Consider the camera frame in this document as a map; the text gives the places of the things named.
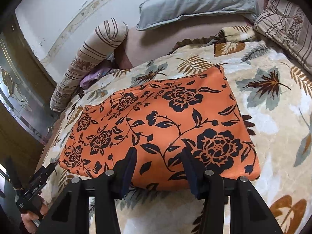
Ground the purple cloth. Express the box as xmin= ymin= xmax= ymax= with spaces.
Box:
xmin=80 ymin=65 xmax=115 ymax=88

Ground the pink bed sheet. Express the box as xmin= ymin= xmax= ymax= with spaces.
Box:
xmin=114 ymin=17 xmax=254 ymax=69

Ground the grey pillow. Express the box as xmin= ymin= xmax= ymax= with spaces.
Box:
xmin=136 ymin=0 xmax=260 ymax=31

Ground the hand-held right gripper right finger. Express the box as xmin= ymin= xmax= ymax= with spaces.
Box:
xmin=182 ymin=147 xmax=283 ymax=234

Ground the wooden door with glass panel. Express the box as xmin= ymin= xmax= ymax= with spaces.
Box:
xmin=0 ymin=12 xmax=58 ymax=176

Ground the leaf print blanket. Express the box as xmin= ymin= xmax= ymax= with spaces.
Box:
xmin=34 ymin=26 xmax=312 ymax=234

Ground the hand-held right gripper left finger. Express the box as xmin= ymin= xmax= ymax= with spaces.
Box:
xmin=36 ymin=147 xmax=138 ymax=234

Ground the orange floral blouse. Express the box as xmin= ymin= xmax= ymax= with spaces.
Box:
xmin=59 ymin=66 xmax=261 ymax=191

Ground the person's left hand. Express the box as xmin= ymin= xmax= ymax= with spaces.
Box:
xmin=21 ymin=197 xmax=49 ymax=232

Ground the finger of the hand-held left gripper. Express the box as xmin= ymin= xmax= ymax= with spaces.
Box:
xmin=5 ymin=157 xmax=23 ymax=192
xmin=35 ymin=163 xmax=56 ymax=177

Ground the striped floral pillow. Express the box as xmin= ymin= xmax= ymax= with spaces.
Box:
xmin=253 ymin=0 xmax=312 ymax=72

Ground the striped bolster pillow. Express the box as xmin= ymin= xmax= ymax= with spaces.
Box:
xmin=50 ymin=18 xmax=129 ymax=113

